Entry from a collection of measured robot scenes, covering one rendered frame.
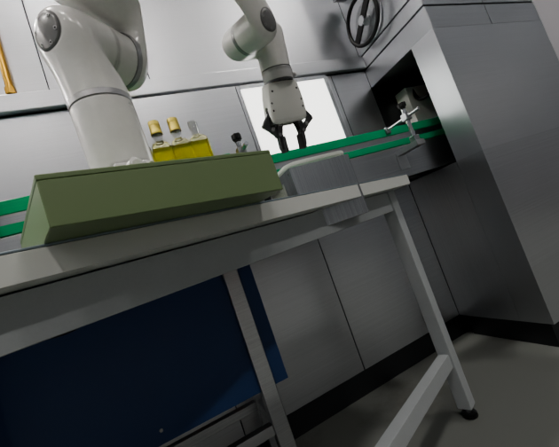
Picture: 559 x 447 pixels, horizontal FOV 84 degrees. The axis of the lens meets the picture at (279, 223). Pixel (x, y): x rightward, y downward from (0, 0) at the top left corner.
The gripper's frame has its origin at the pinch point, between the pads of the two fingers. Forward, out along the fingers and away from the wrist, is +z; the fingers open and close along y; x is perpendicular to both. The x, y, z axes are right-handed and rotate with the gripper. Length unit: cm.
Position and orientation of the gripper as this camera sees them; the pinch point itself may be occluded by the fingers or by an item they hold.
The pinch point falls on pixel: (292, 143)
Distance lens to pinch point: 83.0
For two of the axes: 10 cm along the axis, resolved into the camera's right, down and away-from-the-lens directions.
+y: -8.9, 2.8, -3.6
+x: 3.9, 0.7, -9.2
